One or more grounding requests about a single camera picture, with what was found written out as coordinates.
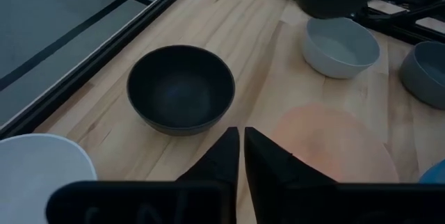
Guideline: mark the pink translucent bowl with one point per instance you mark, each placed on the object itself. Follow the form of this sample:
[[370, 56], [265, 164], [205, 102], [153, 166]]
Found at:
[[340, 140]]

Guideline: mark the grey bowl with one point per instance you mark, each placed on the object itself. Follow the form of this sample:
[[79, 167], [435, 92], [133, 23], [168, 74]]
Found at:
[[427, 74]]

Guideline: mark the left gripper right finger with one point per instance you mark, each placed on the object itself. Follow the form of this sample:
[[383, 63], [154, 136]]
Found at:
[[271, 168]]

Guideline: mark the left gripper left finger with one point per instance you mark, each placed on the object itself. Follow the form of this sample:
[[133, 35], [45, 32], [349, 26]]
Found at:
[[222, 161]]

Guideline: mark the blue translucent bowl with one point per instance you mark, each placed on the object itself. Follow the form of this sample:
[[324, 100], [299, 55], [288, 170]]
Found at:
[[434, 173]]

